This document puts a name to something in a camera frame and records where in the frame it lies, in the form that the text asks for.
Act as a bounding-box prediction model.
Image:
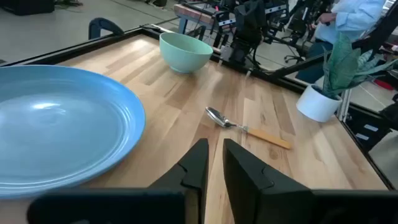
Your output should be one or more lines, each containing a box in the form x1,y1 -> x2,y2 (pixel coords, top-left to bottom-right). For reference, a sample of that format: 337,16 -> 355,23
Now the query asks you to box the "aluminium frame post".
336,89 -> 353,123

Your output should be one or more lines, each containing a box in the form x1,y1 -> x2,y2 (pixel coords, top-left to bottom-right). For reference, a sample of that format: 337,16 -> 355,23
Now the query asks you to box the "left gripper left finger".
26,138 -> 210,224

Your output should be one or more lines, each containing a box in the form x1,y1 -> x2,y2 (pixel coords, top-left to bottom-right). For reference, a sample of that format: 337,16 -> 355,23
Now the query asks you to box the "person's hand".
317,12 -> 338,26

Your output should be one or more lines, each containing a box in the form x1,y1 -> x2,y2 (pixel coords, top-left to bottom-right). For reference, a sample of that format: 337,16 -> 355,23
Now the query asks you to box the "wooden bench with blue legs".
173,3 -> 218,35

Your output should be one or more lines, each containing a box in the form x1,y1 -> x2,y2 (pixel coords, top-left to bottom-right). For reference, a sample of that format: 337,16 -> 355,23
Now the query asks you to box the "blue ceramic plate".
0,64 -> 147,198

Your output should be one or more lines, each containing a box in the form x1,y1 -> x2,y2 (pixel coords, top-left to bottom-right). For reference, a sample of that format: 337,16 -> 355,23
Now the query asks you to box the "person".
295,0 -> 387,85

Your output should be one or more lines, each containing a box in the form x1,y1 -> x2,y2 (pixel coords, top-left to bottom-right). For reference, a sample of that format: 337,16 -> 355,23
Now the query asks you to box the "spoon with wooden handle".
205,106 -> 292,151

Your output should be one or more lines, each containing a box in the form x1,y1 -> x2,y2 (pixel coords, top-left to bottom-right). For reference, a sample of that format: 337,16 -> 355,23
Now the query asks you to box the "white plant pot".
295,83 -> 343,123

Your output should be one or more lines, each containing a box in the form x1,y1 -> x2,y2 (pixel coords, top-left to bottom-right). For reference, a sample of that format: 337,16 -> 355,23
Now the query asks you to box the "black box on floor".
0,0 -> 55,16

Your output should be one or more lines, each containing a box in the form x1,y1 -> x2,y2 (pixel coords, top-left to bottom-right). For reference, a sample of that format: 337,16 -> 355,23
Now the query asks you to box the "mint green bowl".
159,32 -> 214,74

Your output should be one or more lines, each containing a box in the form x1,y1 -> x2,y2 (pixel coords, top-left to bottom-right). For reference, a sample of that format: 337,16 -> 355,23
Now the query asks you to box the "red object on floor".
372,78 -> 396,91

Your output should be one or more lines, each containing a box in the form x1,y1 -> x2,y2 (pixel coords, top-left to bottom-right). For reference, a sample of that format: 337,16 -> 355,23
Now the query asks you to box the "green artificial plant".
322,32 -> 398,99

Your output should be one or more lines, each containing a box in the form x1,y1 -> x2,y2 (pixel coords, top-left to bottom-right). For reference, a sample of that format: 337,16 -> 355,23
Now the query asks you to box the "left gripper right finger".
223,138 -> 398,224

